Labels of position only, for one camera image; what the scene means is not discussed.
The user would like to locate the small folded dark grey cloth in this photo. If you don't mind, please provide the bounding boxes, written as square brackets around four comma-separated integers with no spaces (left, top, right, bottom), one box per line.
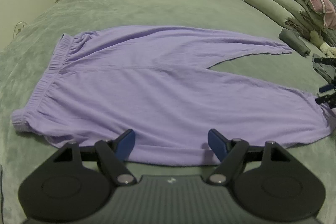
[278,28,311,57]

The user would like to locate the folded grey quilt stack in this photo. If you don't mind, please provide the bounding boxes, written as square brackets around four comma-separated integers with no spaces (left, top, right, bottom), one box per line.
[244,0,335,47]

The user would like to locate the plush toy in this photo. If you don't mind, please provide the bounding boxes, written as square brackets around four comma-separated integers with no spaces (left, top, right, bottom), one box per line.
[310,31,336,58]

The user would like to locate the white charger with cable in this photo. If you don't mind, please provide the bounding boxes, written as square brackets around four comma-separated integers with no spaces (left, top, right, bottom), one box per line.
[13,21,27,38]

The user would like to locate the purple pants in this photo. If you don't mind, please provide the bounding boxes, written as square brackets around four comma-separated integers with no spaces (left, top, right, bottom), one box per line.
[11,26,335,165]

